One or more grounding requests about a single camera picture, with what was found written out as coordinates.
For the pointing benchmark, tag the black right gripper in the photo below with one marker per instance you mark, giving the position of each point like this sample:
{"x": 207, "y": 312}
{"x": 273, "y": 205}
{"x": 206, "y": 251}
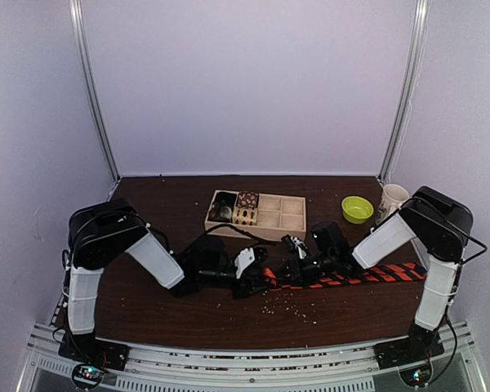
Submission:
{"x": 296, "y": 276}

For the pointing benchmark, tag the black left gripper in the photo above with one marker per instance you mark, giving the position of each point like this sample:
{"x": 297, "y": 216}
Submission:
{"x": 247, "y": 285}

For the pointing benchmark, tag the wooden compartment box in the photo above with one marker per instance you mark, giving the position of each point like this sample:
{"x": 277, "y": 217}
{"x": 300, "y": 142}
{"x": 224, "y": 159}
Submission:
{"x": 267, "y": 216}

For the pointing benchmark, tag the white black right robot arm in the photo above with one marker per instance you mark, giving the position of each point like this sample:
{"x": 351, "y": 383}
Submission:
{"x": 436, "y": 226}

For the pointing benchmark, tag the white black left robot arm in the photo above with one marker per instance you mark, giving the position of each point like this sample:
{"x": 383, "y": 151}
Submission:
{"x": 101, "y": 233}

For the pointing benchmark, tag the beige patterned rolled tie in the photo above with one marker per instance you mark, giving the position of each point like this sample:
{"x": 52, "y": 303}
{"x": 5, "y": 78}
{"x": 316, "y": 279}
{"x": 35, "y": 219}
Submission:
{"x": 244, "y": 216}

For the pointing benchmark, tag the dark patterned rolled tie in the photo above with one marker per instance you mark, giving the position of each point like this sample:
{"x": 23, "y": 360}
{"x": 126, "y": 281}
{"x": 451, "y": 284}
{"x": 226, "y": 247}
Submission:
{"x": 221, "y": 213}

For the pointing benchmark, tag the brown floral rolled tie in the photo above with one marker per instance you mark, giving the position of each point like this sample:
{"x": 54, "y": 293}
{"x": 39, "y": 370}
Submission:
{"x": 247, "y": 200}

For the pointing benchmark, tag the green bowl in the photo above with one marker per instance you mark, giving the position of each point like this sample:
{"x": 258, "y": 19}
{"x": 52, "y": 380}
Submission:
{"x": 356, "y": 210}

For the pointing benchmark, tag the black rolled tie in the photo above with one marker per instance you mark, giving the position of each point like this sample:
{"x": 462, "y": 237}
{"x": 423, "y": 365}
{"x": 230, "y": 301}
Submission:
{"x": 225, "y": 198}

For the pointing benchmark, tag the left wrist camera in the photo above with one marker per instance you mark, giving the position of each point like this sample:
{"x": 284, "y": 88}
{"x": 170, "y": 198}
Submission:
{"x": 247, "y": 257}

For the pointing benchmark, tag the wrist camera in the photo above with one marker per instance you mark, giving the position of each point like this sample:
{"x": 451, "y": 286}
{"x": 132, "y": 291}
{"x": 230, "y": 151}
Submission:
{"x": 247, "y": 257}
{"x": 295, "y": 246}

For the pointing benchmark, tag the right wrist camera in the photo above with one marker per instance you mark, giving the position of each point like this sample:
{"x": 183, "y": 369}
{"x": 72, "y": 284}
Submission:
{"x": 295, "y": 246}

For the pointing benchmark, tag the aluminium front rail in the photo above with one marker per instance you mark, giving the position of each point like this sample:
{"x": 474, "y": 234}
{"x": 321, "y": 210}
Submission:
{"x": 349, "y": 367}

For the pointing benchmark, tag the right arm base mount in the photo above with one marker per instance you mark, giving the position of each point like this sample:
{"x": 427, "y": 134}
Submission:
{"x": 415, "y": 353}

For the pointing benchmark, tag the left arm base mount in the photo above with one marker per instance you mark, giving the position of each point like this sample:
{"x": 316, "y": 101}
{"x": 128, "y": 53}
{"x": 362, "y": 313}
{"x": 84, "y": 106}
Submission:
{"x": 96, "y": 359}

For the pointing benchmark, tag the right aluminium frame post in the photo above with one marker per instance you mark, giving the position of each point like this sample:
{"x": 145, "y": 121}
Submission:
{"x": 404, "y": 108}

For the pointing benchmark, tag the aluminium frame post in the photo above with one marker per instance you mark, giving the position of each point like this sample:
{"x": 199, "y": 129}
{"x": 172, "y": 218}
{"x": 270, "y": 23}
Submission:
{"x": 404, "y": 108}
{"x": 76, "y": 16}

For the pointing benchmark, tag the left aluminium frame post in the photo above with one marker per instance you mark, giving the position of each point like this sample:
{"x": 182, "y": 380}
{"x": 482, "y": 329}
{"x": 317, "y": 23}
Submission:
{"x": 76, "y": 16}

